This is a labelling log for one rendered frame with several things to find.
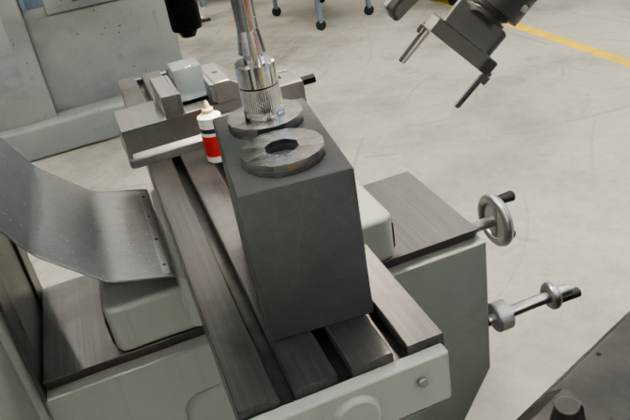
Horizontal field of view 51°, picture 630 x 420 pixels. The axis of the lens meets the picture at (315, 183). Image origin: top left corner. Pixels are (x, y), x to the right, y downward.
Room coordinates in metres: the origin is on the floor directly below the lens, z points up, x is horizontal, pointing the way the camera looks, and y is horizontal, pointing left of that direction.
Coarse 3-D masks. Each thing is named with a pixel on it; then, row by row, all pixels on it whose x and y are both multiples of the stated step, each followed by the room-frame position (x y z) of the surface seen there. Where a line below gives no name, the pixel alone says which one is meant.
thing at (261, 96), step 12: (276, 72) 0.73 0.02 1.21; (240, 84) 0.72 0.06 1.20; (252, 84) 0.71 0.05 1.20; (264, 84) 0.71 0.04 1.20; (276, 84) 0.72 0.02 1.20; (240, 96) 0.73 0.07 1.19; (252, 96) 0.71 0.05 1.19; (264, 96) 0.71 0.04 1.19; (276, 96) 0.72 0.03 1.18; (252, 108) 0.71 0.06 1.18; (264, 108) 0.71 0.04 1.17; (276, 108) 0.72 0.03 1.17; (252, 120) 0.71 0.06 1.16; (264, 120) 0.71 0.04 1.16
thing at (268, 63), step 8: (264, 56) 0.74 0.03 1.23; (272, 56) 0.73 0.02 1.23; (240, 64) 0.73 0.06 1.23; (248, 64) 0.72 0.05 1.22; (256, 64) 0.72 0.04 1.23; (264, 64) 0.71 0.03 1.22; (272, 64) 0.72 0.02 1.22; (240, 72) 0.72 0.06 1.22; (248, 72) 0.71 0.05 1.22; (256, 72) 0.71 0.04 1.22; (264, 72) 0.71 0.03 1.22
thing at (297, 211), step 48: (240, 144) 0.69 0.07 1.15; (288, 144) 0.65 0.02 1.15; (336, 144) 0.65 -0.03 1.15; (240, 192) 0.57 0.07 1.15; (288, 192) 0.57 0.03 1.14; (336, 192) 0.58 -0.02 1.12; (288, 240) 0.57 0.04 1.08; (336, 240) 0.58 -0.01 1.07; (288, 288) 0.57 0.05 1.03; (336, 288) 0.58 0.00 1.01; (288, 336) 0.57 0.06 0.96
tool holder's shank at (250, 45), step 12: (240, 0) 0.72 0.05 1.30; (252, 0) 0.73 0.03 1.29; (240, 12) 0.72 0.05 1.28; (252, 12) 0.73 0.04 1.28; (240, 24) 0.72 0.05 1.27; (252, 24) 0.72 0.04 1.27; (240, 36) 0.72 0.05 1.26; (252, 36) 0.72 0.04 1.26; (240, 48) 0.72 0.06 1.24; (252, 48) 0.72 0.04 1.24; (264, 48) 0.73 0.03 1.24; (252, 60) 0.72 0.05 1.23
